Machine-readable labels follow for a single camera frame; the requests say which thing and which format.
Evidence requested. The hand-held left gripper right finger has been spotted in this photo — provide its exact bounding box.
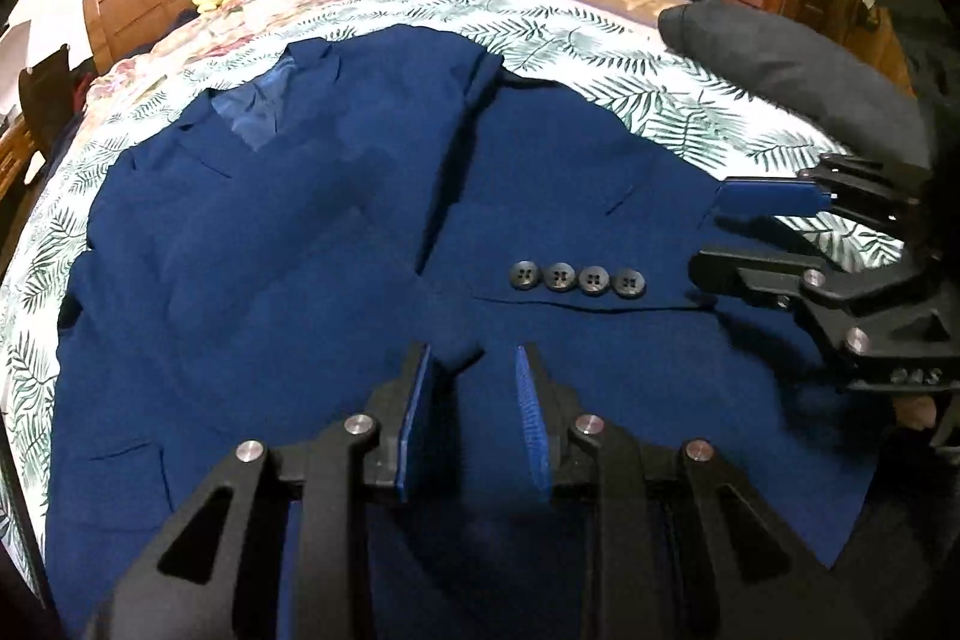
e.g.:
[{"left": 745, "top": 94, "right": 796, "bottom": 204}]
[{"left": 514, "top": 344, "right": 875, "bottom": 640}]

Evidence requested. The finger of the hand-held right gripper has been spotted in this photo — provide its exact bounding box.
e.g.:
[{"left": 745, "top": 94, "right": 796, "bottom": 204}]
[
  {"left": 688, "top": 242, "right": 950, "bottom": 357},
  {"left": 714, "top": 154, "right": 931, "bottom": 229}
]

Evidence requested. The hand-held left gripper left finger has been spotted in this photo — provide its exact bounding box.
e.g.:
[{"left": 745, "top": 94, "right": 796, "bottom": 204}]
[{"left": 82, "top": 344, "right": 436, "bottom": 640}]

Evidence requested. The navy blue suit jacket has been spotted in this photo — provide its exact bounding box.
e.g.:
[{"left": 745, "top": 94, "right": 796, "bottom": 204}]
[{"left": 45, "top": 26, "right": 878, "bottom": 640}]

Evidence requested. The person's right hand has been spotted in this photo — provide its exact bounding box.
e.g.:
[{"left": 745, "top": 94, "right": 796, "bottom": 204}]
[{"left": 896, "top": 396, "right": 938, "bottom": 431}]

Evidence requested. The dark grey cloth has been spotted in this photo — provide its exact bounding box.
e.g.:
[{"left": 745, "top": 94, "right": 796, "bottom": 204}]
[{"left": 658, "top": 0, "right": 931, "bottom": 169}]

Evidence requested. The leaf print bedsheet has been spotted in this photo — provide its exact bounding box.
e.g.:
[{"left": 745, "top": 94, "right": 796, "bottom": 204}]
[{"left": 0, "top": 0, "right": 908, "bottom": 581}]

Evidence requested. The dark chair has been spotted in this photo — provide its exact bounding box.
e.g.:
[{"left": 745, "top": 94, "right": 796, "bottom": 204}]
[{"left": 19, "top": 47, "right": 76, "bottom": 139}]

